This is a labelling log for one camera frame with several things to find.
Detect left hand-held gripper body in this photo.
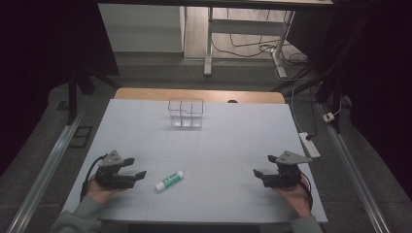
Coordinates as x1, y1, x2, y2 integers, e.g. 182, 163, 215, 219
94, 150, 137, 190

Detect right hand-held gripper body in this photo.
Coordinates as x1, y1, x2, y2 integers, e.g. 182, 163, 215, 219
262, 150, 313, 188

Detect person's left hand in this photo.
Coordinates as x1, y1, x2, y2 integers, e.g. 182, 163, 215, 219
85, 176, 126, 205

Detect person's right hand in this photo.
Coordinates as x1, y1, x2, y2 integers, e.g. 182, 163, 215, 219
273, 180, 314, 218

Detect white green glue stick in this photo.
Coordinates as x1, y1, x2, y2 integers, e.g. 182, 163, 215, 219
154, 170, 186, 192

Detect white power strip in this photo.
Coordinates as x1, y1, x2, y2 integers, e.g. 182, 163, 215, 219
297, 131, 322, 159

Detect white table mat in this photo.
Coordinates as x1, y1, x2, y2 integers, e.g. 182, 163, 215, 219
60, 98, 328, 225

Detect clear plastic organizer box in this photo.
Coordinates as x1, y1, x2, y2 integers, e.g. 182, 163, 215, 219
167, 97, 205, 129

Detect black tripod stand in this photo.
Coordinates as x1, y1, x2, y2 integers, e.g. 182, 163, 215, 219
65, 62, 122, 126

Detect wooden table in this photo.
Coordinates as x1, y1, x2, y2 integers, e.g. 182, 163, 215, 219
113, 86, 287, 105

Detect black curtain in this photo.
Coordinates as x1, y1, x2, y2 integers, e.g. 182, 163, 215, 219
286, 0, 412, 202
0, 0, 120, 178

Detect white cabinet panel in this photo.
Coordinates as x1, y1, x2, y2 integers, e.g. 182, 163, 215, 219
97, 3, 187, 54

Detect white-legged desk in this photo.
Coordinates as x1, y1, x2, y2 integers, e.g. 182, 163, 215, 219
96, 0, 334, 79

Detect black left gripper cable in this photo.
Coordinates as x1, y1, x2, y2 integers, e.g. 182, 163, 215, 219
79, 154, 109, 199

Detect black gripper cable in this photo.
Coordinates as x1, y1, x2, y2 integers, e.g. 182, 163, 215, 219
79, 154, 109, 199
298, 170, 315, 210

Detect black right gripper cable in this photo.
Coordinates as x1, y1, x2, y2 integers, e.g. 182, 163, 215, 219
298, 170, 315, 210

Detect black floor frame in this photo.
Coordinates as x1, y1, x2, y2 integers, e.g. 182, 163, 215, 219
68, 125, 94, 150

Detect metal floor rail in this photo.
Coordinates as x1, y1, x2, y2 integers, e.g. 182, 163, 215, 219
5, 108, 86, 233
317, 102, 394, 233

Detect black floor cables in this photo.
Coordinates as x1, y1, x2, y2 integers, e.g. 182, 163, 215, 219
211, 8, 309, 66

